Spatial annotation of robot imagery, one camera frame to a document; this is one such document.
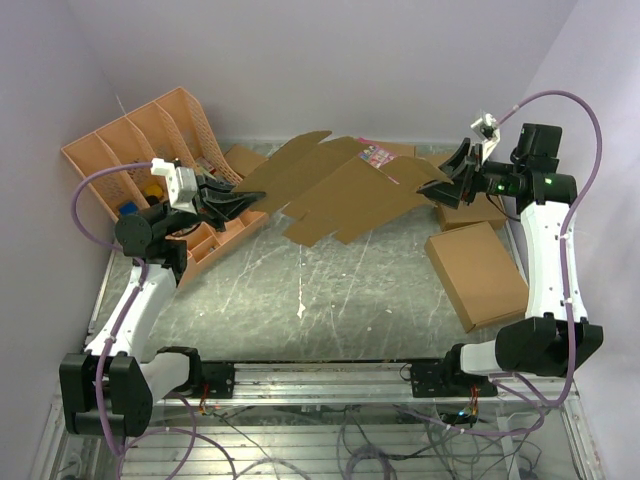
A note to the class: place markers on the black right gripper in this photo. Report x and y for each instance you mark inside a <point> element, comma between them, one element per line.
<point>449,193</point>

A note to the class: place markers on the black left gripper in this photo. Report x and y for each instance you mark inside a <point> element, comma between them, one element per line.
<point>217,200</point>

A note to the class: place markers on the cardboard box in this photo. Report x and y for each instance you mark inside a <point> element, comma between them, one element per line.
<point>328,189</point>

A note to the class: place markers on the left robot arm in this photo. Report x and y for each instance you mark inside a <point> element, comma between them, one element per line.
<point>158,266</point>

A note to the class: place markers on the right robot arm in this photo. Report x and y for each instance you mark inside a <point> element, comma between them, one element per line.
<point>555,337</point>

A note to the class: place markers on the brown box back right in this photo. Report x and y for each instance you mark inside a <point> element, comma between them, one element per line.
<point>438,164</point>

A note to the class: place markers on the small brown box right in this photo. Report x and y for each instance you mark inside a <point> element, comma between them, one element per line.
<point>479,211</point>

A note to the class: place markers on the small brown box by organizer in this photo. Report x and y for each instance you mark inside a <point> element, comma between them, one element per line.
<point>243,160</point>

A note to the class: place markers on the large brown box under book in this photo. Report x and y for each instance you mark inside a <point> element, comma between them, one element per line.
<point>393,148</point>

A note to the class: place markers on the big brown box front right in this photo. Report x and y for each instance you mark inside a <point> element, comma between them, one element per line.
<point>479,276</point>

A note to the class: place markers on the yellow toy block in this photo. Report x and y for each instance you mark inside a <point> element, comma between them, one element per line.
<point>153,190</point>

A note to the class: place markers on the pink children's book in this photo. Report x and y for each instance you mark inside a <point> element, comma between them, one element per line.
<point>374,154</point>

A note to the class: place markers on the blue toy block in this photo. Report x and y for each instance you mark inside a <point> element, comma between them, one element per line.
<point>127,208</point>

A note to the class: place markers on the peach plastic file organizer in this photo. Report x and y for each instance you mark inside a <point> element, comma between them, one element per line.
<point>172,127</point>

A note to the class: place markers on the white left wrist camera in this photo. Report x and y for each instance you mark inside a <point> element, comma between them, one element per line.
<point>165,169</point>

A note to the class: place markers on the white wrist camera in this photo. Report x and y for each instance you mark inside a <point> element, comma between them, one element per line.
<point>165,169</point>
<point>487,128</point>

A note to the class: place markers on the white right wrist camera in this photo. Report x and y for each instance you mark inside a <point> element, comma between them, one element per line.
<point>487,128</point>

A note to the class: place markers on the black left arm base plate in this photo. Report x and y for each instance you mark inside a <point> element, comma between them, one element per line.
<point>215,380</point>

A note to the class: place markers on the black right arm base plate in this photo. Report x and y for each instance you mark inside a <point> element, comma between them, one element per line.
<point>432,378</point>

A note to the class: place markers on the aluminium mounting rail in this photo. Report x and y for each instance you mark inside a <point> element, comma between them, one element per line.
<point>310,382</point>

